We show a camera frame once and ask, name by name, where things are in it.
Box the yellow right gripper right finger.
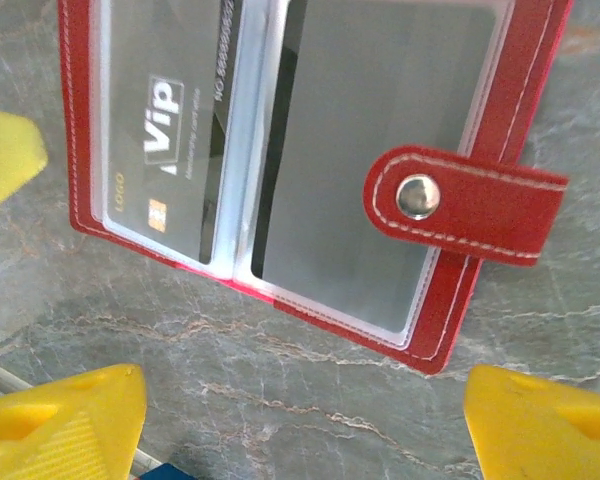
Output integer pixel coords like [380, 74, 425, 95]
[463, 364, 600, 480]

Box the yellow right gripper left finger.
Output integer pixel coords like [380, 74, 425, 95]
[0, 363, 149, 480]

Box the black VIP card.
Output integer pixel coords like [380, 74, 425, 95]
[102, 0, 244, 266]

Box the red card holder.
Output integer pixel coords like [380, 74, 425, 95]
[56, 0, 576, 376]

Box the plain dark card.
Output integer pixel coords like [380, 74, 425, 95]
[251, 0, 499, 334]

